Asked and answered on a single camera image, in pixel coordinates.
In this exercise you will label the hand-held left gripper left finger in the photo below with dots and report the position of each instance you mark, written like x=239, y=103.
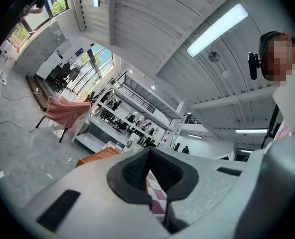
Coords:
x=92, y=183

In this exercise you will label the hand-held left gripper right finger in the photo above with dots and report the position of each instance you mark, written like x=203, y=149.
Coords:
x=212, y=178

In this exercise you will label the orange cardboard box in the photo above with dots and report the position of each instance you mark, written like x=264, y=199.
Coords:
x=100, y=157

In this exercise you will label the white tumbler cup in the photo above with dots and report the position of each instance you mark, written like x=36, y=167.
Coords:
x=130, y=143

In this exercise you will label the red white checkered tablecloth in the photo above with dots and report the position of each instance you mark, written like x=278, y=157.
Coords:
x=157, y=190

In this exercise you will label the black staircase railing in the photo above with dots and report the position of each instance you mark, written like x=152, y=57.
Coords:
x=191, y=119

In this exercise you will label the pink cloth-covered chair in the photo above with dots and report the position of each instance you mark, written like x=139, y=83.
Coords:
x=65, y=109

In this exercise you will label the white metal shelf rack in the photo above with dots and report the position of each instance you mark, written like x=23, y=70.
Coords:
x=137, y=93

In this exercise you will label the white ceiling globe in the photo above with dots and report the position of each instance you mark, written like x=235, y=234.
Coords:
x=226, y=74

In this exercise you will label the wooden step platform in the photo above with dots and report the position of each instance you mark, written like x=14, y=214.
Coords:
x=36, y=91

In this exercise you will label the black office chair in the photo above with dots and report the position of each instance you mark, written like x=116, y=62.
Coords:
x=62, y=73

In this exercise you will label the white cabinet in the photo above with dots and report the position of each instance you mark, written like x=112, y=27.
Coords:
x=54, y=60

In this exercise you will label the person's head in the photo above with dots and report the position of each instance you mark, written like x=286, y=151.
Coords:
x=279, y=58

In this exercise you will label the grey metal lockers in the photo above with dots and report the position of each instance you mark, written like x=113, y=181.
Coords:
x=40, y=41

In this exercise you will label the black head-worn camera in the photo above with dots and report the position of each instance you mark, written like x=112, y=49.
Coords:
x=252, y=66

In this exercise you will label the blue wall poster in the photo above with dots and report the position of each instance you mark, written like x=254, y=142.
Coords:
x=79, y=51

